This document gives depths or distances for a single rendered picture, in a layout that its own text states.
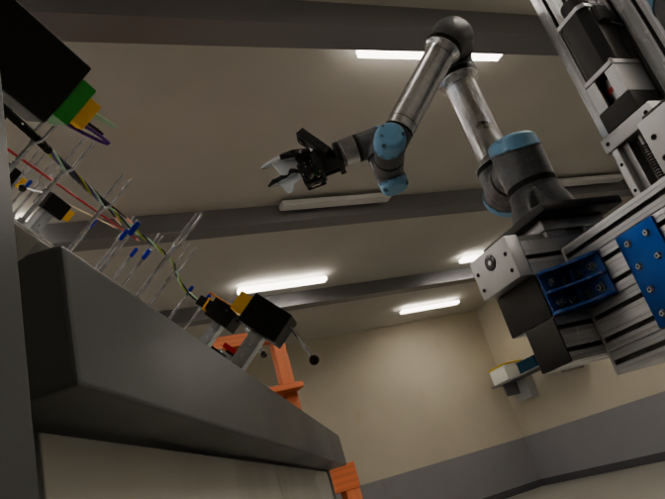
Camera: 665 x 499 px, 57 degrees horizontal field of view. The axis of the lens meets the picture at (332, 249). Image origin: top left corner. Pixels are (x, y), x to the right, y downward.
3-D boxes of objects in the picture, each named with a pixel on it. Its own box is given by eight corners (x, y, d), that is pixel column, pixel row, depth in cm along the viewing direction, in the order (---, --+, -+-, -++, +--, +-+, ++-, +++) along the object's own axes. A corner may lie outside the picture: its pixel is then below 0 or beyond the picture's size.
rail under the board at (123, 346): (346, 464, 134) (338, 435, 137) (79, 385, 25) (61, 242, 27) (323, 472, 134) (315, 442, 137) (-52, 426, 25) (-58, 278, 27)
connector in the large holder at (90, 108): (36, 113, 58) (64, 80, 59) (61, 134, 59) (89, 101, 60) (51, 113, 53) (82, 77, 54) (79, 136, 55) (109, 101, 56)
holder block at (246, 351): (287, 403, 79) (330, 338, 81) (213, 352, 82) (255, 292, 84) (293, 407, 83) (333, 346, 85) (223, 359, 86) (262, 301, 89)
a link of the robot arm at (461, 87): (502, 203, 147) (423, 32, 168) (491, 228, 161) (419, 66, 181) (548, 188, 148) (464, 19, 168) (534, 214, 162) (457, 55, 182)
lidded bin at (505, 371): (527, 374, 1128) (522, 358, 1139) (509, 379, 1110) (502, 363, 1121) (511, 382, 1173) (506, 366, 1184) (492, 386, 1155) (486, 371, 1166)
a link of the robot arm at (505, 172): (512, 180, 136) (489, 130, 141) (500, 206, 149) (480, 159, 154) (563, 165, 137) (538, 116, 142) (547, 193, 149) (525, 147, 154)
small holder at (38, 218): (-7, 204, 102) (22, 170, 104) (35, 232, 109) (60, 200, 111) (5, 213, 99) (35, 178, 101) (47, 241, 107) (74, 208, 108)
